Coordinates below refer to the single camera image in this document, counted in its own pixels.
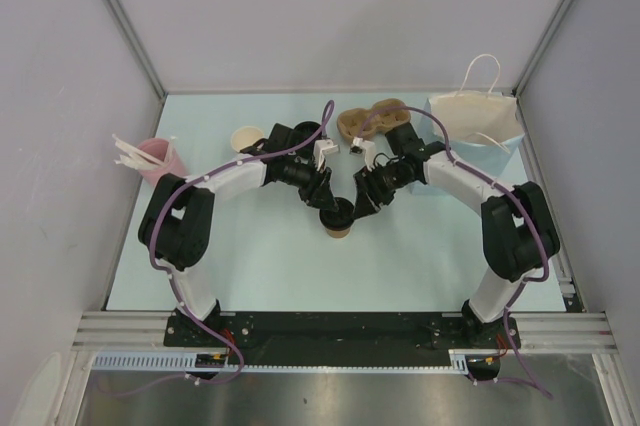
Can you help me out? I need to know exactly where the purple cable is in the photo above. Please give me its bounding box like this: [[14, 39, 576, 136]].
[[97, 99, 337, 397], [357, 105, 556, 400]]

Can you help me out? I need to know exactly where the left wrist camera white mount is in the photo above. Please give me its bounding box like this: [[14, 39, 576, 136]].
[[313, 139, 340, 171]]

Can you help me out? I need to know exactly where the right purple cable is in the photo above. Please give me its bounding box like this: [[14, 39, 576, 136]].
[[357, 105, 556, 400]]

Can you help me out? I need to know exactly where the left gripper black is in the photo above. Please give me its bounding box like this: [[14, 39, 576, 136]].
[[280, 156, 337, 212]]

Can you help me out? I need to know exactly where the grey slotted cable duct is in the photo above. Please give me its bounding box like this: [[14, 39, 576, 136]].
[[93, 349, 496, 373]]

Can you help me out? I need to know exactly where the light blue paper bag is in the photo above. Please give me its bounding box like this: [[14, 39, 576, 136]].
[[417, 53, 525, 177]]

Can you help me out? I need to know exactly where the stack of black lids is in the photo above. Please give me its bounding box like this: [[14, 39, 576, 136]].
[[293, 121, 321, 145]]

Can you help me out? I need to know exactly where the stack of brown paper cups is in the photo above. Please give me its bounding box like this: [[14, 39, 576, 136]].
[[230, 126, 264, 152]]

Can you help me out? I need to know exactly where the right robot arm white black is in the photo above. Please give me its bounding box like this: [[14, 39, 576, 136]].
[[350, 124, 560, 347]]

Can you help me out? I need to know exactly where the brown cup carrier stack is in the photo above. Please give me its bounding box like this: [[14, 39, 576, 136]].
[[336, 98, 411, 144]]

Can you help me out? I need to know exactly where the pink cup holder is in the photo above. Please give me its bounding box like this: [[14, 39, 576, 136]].
[[137, 138, 188, 187]]

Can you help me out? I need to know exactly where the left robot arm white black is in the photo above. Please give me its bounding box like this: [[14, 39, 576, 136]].
[[138, 122, 339, 346]]

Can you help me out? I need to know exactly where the single brown paper cup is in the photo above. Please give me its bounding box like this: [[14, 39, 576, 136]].
[[325, 227, 351, 239]]

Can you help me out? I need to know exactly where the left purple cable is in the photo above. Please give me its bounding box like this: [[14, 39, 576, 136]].
[[97, 99, 337, 397]]

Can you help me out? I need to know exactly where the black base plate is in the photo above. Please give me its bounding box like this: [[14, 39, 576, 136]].
[[163, 311, 521, 368]]

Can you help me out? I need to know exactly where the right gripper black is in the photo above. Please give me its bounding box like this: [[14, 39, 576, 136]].
[[352, 161, 416, 220]]

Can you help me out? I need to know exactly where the aluminium frame rail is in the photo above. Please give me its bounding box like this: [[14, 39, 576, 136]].
[[72, 311, 171, 351]]

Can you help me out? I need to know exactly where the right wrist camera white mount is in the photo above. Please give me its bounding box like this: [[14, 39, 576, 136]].
[[349, 136, 377, 171]]

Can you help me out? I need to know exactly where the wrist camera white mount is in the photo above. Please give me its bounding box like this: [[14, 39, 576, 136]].
[[349, 136, 377, 171], [313, 139, 340, 171]]

